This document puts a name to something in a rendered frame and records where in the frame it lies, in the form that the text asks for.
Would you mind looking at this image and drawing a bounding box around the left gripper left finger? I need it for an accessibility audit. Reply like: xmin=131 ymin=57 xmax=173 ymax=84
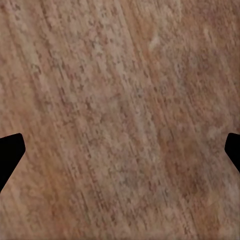
xmin=0 ymin=133 xmax=26 ymax=192

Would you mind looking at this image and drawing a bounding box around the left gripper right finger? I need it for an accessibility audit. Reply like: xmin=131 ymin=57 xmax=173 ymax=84
xmin=224 ymin=133 xmax=240 ymax=172

